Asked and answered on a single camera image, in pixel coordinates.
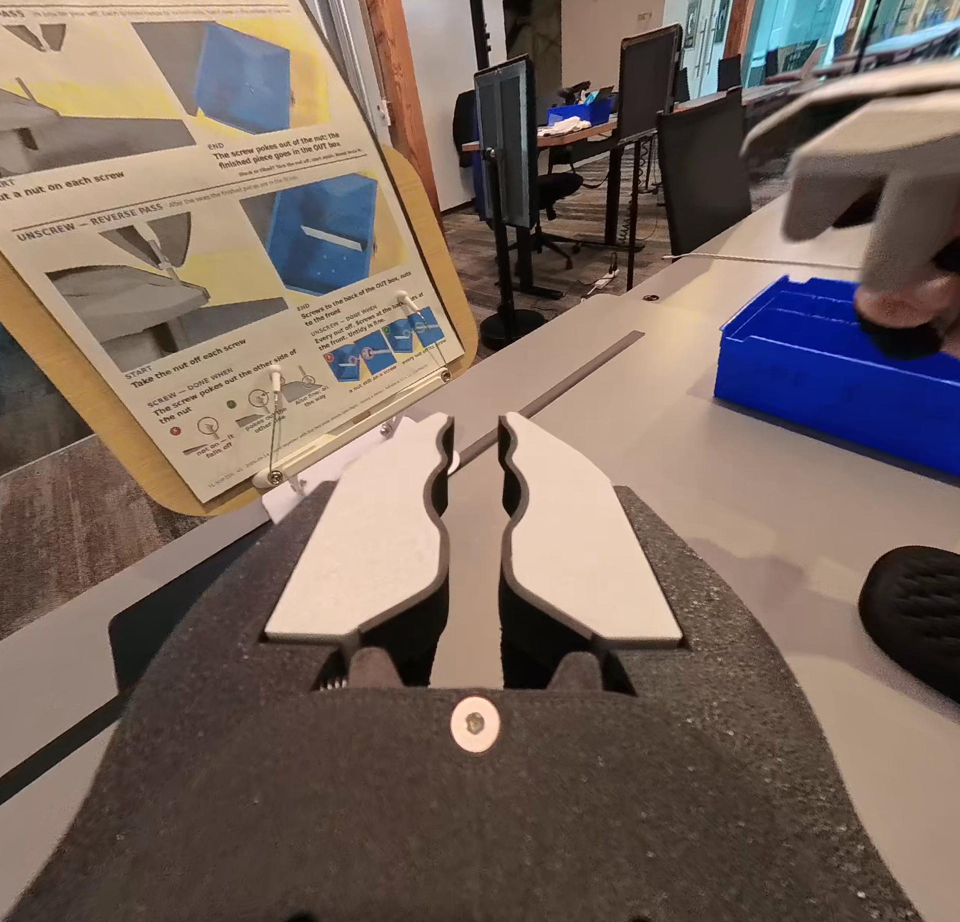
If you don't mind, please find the black monitor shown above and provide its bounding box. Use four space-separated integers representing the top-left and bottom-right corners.
603 23 685 293

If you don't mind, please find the black wrist rest pad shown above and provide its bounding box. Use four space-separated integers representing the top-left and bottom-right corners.
858 545 960 702

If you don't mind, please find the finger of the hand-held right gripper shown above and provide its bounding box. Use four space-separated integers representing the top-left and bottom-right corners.
738 61 960 162
781 99 960 244

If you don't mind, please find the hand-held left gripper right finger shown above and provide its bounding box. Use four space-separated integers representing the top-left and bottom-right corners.
497 410 685 672

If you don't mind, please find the white cable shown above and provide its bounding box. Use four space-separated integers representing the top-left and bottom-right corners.
662 253 864 272

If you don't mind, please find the person's right hand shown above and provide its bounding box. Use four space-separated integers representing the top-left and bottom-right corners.
855 275 954 336

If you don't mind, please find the printed instruction sheet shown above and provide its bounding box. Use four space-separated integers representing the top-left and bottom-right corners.
0 0 466 503

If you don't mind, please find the blue plastic bin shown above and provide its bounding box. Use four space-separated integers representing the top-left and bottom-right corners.
547 97 618 130
712 275 960 477

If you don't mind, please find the monitor on floor stand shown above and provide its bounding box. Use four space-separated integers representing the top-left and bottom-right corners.
472 53 571 349

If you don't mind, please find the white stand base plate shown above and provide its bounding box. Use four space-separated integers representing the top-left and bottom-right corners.
261 412 460 526

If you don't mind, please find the wooden desk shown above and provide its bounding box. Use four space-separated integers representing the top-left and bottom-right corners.
461 115 620 151

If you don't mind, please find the black high-back chair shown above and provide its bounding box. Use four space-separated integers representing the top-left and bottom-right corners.
657 85 753 259

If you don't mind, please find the black office chair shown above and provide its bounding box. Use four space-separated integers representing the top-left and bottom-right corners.
534 172 586 271

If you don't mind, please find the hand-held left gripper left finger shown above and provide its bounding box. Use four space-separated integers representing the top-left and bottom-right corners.
264 412 456 672

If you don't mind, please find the wooden instruction board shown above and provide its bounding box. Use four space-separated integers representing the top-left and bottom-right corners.
0 0 481 518

